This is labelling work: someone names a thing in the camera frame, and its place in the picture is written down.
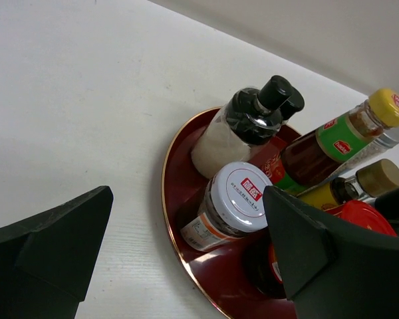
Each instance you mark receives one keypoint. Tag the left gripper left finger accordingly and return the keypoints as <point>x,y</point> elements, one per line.
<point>47,260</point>

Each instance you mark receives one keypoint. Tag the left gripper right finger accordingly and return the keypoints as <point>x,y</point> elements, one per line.
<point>331,268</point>

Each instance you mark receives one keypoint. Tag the small brown yellow-label bottle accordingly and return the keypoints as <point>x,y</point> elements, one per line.
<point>368,182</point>

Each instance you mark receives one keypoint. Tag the red lid sauce jar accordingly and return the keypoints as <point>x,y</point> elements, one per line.
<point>260,260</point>

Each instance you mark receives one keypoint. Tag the silver top salt shaker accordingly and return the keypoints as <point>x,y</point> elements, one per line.
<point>397,206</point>

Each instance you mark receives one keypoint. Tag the yellow cap chili sauce bottle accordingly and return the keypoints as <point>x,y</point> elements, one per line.
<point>313,157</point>

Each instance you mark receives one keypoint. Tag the grey lid paste jar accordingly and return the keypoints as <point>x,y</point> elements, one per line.
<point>231,208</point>

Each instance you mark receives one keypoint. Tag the white cylinder spice shaker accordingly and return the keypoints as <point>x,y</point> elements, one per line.
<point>388,140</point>

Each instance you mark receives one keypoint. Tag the black cap cumin spice bottle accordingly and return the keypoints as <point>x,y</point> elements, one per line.
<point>294,104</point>

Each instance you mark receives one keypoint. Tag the black cap white-powder bottle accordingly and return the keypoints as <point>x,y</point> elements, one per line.
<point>242,127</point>

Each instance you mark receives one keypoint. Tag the red round tray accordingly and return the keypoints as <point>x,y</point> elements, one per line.
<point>219,273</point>

